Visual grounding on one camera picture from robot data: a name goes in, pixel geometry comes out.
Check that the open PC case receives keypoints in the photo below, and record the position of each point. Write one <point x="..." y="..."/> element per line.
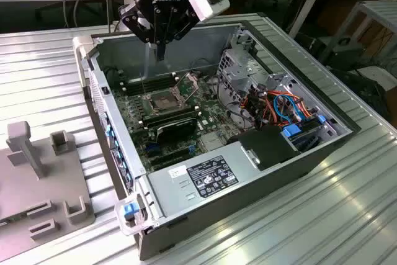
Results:
<point x="201" y="44"/>

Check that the black RAM slot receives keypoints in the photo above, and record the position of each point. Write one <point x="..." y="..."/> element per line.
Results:
<point x="172" y="119"/>
<point x="170" y="113"/>
<point x="152" y="86"/>
<point x="149" y="79"/>

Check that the perforated silver drive cage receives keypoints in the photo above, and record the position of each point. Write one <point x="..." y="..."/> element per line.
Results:
<point x="235" y="75"/>

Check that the green motherboard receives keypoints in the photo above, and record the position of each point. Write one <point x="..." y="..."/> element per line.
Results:
<point x="211" y="113"/>

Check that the metal slat side table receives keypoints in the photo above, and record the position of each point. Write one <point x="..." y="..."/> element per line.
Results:
<point x="376" y="13"/>

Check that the grey parts rack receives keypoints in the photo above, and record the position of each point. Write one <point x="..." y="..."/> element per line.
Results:
<point x="31" y="184"/>

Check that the CPU socket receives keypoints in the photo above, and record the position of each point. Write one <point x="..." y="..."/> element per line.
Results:
<point x="162" y="102"/>

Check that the black plastic bay cover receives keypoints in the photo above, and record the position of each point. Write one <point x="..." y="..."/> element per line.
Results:
<point x="266" y="147"/>

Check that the black curved plastic shroud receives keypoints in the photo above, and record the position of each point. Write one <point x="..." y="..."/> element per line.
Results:
<point x="175" y="131"/>

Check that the hard disk in blue carrier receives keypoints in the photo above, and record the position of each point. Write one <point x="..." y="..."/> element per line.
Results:
<point x="291" y="131"/>

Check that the silver power supply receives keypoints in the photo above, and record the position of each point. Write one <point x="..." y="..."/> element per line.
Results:
<point x="173" y="190"/>

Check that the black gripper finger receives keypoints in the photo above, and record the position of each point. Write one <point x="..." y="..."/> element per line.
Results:
<point x="186" y="27"/>
<point x="130" y="16"/>

